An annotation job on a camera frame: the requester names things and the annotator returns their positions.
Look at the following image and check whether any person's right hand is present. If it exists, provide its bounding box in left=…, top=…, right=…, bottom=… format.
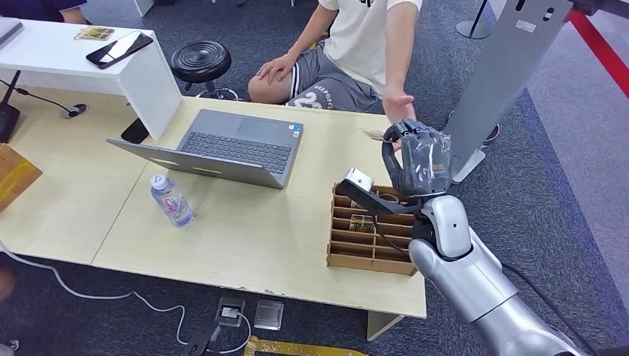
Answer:
left=256, top=53, right=297, bottom=85

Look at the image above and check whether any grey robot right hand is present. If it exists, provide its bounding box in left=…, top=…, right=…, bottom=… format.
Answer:
left=381, top=119, right=453, bottom=198

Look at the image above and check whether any person's left hand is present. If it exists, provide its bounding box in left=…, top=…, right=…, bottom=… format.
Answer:
left=381, top=90, right=418, bottom=125

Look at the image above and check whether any cardboard card organiser box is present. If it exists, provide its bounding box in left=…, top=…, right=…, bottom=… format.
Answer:
left=326, top=182, right=419, bottom=277

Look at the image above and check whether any person in dark top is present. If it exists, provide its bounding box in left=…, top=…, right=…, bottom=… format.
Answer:
left=0, top=0, right=93, bottom=25

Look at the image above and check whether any black round stool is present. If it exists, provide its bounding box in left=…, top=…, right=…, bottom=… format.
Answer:
left=170, top=40, right=240, bottom=102

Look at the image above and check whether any grey open laptop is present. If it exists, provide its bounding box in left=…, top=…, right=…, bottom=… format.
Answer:
left=106, top=108, right=305, bottom=191

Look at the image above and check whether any grey stanchion base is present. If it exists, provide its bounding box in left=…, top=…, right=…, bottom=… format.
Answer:
left=455, top=0, right=493, bottom=41

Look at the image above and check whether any grey kiosk stand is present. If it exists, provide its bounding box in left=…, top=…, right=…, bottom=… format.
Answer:
left=444, top=0, right=576, bottom=184

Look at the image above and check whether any black flat phone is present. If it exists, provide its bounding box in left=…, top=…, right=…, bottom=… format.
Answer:
left=120, top=117, right=151, bottom=145

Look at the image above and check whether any black smartphone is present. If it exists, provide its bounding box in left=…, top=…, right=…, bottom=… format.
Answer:
left=85, top=31, right=155, bottom=70

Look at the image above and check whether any white table leg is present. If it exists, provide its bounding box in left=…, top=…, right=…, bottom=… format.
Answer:
left=366, top=309, right=406, bottom=342

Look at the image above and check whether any clear plastic water bottle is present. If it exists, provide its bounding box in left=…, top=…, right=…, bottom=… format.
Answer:
left=149, top=174, right=195, bottom=228

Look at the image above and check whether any red barrier tape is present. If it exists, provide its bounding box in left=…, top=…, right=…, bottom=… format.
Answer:
left=564, top=10, right=629, bottom=100

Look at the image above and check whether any white desk riser shelf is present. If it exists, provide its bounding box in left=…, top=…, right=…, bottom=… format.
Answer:
left=0, top=19, right=184, bottom=143

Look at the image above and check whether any grey floor cover plate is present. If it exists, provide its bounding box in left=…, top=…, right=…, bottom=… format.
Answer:
left=253, top=300, right=285, bottom=331

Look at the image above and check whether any yellow floor tape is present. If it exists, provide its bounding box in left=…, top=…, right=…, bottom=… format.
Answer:
left=243, top=336, right=370, bottom=356

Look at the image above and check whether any floor socket with plug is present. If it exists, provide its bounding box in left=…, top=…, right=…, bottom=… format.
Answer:
left=214, top=296, right=247, bottom=329

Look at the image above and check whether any grey closed laptop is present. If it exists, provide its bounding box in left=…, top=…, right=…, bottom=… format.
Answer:
left=0, top=17, right=24, bottom=49

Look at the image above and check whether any black monitor stand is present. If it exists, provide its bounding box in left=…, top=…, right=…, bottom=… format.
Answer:
left=0, top=70, right=24, bottom=145

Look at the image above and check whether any brown wooden box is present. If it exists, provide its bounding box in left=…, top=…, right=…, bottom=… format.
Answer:
left=0, top=143, right=44, bottom=214

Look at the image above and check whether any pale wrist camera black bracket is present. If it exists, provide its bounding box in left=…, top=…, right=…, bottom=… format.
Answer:
left=336, top=167, right=424, bottom=216

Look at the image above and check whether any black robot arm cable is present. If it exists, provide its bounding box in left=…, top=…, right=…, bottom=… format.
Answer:
left=372, top=220, right=599, bottom=356

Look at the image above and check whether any grey desk cable grommet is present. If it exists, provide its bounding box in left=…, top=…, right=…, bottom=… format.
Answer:
left=59, top=102, right=89, bottom=120

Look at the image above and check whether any thin black desk cable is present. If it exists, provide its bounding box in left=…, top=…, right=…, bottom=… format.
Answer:
left=0, top=78, right=81, bottom=117

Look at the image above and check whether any white floor cable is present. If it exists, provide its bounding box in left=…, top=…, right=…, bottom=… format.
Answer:
left=0, top=240, right=252, bottom=356

